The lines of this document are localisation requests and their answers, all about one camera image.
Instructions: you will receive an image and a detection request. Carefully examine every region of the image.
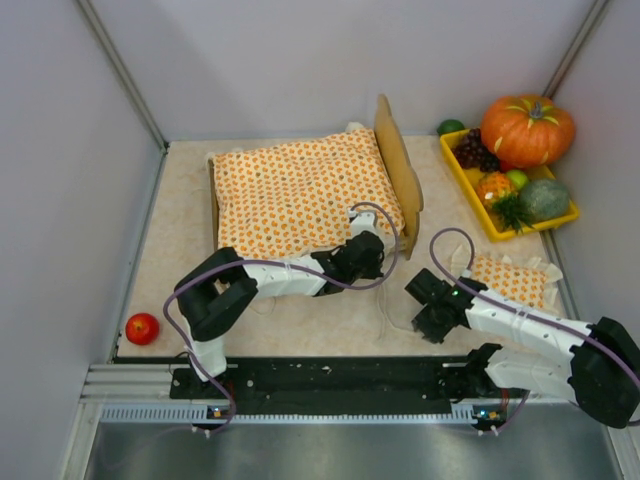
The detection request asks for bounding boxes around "wooden pet bed frame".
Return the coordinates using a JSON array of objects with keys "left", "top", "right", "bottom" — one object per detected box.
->
[{"left": 207, "top": 96, "right": 424, "bottom": 259}]

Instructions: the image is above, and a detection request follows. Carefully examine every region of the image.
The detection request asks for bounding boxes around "dark green lime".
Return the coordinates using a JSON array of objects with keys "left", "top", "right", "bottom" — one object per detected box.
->
[{"left": 437, "top": 119, "right": 465, "bottom": 136}]

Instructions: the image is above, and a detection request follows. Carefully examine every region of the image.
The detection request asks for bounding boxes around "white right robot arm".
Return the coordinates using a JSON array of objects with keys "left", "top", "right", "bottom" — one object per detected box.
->
[{"left": 405, "top": 269, "right": 639, "bottom": 429}]

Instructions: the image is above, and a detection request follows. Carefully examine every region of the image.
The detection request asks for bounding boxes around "yellow plastic tray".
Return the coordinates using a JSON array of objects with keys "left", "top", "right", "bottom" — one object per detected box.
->
[{"left": 439, "top": 129, "right": 580, "bottom": 242}]

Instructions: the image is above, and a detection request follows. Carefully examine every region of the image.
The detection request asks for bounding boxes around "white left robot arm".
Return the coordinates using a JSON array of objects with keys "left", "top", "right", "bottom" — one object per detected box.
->
[{"left": 168, "top": 231, "right": 385, "bottom": 382}]

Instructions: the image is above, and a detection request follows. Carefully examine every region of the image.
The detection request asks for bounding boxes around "red apple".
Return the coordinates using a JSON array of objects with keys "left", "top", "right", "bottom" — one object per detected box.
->
[{"left": 125, "top": 313, "right": 160, "bottom": 346}]

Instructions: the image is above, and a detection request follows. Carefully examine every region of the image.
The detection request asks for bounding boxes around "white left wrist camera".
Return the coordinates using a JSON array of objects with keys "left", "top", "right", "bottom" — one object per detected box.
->
[{"left": 347, "top": 209, "right": 378, "bottom": 237}]

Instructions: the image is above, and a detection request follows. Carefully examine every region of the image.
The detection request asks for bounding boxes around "dark purple grape bunch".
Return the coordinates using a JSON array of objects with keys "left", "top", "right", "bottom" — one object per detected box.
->
[{"left": 452, "top": 128, "right": 500, "bottom": 173}]

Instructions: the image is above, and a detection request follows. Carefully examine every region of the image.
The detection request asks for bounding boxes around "orange pumpkin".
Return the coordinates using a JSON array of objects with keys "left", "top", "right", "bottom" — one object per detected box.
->
[{"left": 480, "top": 94, "right": 576, "bottom": 169}]

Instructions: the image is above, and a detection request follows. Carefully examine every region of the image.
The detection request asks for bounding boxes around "orange pineapple toy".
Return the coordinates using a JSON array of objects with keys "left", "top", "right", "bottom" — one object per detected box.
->
[{"left": 475, "top": 172, "right": 533, "bottom": 233}]

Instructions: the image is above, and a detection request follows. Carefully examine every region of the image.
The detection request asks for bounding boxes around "green melon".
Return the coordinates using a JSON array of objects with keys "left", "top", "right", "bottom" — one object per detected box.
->
[{"left": 519, "top": 178, "right": 570, "bottom": 223}]

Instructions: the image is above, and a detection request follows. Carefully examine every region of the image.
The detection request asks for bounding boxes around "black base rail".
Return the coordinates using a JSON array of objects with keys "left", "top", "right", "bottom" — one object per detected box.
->
[{"left": 169, "top": 355, "right": 529, "bottom": 414}]

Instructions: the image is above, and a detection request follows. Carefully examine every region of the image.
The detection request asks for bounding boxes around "duck print pillow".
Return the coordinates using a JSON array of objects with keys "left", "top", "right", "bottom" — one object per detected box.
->
[{"left": 450, "top": 245, "right": 564, "bottom": 313}]

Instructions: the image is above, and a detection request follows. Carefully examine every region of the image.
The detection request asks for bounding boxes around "red tomato under pumpkin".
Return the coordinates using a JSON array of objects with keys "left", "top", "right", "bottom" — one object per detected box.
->
[{"left": 500, "top": 161, "right": 517, "bottom": 174}]

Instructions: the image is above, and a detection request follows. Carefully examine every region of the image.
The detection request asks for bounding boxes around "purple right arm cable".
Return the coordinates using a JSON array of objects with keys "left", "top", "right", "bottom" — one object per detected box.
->
[{"left": 428, "top": 227, "right": 640, "bottom": 435}]

